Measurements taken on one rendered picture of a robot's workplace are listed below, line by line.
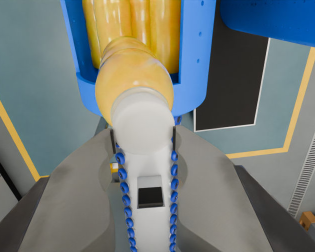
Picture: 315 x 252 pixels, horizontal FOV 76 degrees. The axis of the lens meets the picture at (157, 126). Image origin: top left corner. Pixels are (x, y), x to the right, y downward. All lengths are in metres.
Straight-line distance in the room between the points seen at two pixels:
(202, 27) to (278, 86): 1.66
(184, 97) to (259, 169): 2.14
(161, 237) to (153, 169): 0.48
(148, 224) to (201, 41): 0.92
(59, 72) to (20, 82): 0.31
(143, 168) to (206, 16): 0.61
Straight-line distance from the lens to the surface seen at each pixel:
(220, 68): 1.55
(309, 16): 0.80
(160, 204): 0.76
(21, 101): 1.93
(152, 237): 1.20
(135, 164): 0.82
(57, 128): 1.93
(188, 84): 0.37
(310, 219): 3.34
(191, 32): 0.35
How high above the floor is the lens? 1.55
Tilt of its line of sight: 60 degrees down
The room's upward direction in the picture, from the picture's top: 172 degrees clockwise
